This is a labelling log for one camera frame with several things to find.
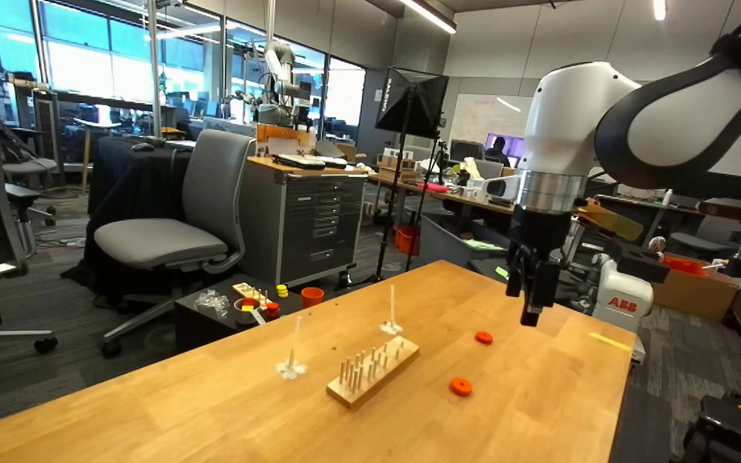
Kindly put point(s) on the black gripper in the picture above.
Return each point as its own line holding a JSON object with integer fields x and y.
{"x": 530, "y": 260}

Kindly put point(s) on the orange disc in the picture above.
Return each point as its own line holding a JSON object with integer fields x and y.
{"x": 461, "y": 388}
{"x": 484, "y": 339}

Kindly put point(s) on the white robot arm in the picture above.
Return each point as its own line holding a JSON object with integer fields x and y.
{"x": 653, "y": 134}

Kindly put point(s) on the white ABB robot base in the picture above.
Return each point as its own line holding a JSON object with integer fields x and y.
{"x": 622, "y": 300}

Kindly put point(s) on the wooden peg block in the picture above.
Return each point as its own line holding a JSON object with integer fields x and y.
{"x": 362, "y": 373}

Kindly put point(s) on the black photo light softbox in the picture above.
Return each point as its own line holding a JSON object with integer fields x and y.
{"x": 412, "y": 102}

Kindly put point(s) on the grey metal cabinet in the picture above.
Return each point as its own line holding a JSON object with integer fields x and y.
{"x": 301, "y": 226}

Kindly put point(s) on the white stick on base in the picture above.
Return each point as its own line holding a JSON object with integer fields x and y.
{"x": 293, "y": 366}

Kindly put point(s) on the grey office chair right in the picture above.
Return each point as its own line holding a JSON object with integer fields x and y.
{"x": 177, "y": 251}

